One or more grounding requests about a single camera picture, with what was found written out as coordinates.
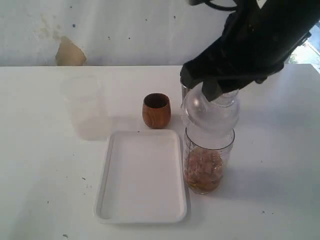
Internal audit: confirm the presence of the clear plastic shaker cup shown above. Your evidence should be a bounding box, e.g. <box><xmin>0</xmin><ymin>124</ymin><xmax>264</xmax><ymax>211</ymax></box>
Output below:
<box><xmin>183</xmin><ymin>129</ymin><xmax>235</xmax><ymax>195</ymax></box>

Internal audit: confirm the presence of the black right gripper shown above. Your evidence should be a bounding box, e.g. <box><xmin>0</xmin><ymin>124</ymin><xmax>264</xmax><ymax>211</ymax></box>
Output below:
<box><xmin>180</xmin><ymin>0</ymin><xmax>312</xmax><ymax>102</ymax></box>

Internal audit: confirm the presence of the translucent plastic container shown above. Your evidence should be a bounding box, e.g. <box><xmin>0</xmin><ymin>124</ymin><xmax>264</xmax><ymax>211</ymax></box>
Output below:
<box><xmin>60</xmin><ymin>75</ymin><xmax>112</xmax><ymax>141</ymax></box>

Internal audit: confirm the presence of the stainless steel cup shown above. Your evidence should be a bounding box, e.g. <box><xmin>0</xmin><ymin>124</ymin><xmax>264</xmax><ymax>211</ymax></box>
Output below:
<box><xmin>181</xmin><ymin>84</ymin><xmax>189</xmax><ymax>101</ymax></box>

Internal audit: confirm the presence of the white plastic tray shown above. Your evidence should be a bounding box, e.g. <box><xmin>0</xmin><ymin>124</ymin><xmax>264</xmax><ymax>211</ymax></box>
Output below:
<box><xmin>93</xmin><ymin>129</ymin><xmax>187</xmax><ymax>224</ymax></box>

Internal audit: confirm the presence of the brown wooden cup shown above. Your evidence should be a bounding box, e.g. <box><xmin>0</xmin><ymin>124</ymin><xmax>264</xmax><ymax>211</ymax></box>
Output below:
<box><xmin>142</xmin><ymin>93</ymin><xmax>171</xmax><ymax>129</ymax></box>

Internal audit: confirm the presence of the clear plastic dome lid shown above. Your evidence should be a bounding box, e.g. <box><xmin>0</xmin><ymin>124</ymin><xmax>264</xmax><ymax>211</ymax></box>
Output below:
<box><xmin>181</xmin><ymin>83</ymin><xmax>240</xmax><ymax>142</ymax></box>

